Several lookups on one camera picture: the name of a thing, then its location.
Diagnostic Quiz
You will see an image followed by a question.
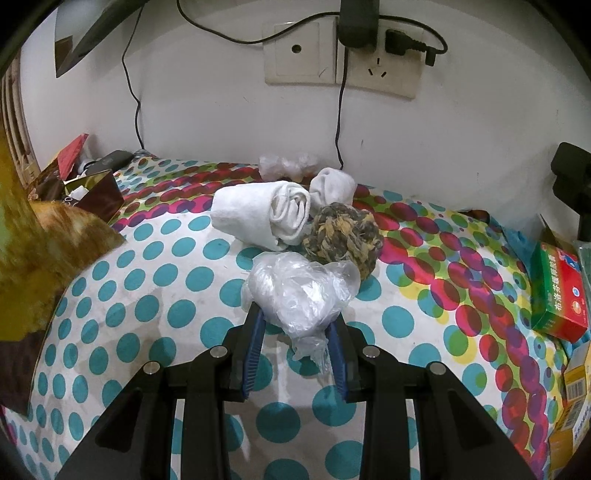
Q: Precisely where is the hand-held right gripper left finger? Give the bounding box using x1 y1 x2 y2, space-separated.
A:
55 305 265 480

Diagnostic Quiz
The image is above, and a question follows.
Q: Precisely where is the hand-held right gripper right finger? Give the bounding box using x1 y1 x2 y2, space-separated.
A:
329 318 536 480

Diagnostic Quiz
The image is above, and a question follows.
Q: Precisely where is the clear plastic bag bundle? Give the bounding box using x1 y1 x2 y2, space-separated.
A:
240 251 361 374

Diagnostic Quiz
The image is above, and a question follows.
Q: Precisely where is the dried flower ball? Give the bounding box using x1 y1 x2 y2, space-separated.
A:
302 202 385 280

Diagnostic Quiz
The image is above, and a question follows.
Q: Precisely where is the white towel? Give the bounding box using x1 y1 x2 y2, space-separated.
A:
211 181 312 252

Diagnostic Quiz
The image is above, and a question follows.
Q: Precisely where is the small white sock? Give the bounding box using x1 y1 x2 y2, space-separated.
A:
309 167 357 204

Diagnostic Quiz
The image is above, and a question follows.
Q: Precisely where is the white plastic wrap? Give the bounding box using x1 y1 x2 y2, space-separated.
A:
259 153 319 181

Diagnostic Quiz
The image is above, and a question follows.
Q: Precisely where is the brown snack bag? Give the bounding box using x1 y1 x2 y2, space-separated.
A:
32 200 126 296

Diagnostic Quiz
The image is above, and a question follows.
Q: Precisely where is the yellow snack bag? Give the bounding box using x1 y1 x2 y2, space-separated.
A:
0 138 61 342

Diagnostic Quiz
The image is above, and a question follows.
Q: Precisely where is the polka dot tablecloth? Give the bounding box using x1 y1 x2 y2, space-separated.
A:
0 157 573 480

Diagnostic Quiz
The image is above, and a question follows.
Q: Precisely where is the light blue patterned cloth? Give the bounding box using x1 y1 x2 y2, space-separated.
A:
505 228 542 273

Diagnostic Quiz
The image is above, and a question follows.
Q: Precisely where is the green and red medicine box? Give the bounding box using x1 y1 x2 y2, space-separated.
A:
531 242 589 342

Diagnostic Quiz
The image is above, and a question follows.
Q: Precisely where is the black flat device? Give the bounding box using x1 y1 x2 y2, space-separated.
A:
81 150 134 176

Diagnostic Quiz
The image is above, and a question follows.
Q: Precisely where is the yellow cardboard box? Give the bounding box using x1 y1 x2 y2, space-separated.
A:
549 351 591 476

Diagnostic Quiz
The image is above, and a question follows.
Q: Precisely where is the brown cardboard box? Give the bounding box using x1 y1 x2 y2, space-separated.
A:
538 215 578 252

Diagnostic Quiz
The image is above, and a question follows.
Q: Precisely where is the red paper bag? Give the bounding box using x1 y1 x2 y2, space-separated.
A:
55 134 90 178

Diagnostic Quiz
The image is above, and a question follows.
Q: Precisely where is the black phone stand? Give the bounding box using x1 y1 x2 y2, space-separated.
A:
551 142 591 241

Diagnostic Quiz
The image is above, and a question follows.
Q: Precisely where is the wooden slatted furniture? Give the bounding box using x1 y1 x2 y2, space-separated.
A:
0 69 38 185

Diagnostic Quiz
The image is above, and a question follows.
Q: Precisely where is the black charger adapter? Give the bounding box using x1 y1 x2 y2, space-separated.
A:
337 0 382 48

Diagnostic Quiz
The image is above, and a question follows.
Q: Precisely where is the thin black cable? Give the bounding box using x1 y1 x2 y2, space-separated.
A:
121 0 148 153

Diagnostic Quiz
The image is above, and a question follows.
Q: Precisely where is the white wall socket plate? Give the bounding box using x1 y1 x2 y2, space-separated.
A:
336 23 426 100

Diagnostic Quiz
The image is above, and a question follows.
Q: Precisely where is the looped black cable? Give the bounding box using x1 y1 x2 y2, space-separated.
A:
177 0 342 45

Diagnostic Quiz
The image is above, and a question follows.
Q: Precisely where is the black plug with cable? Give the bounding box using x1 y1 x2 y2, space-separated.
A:
383 28 448 68

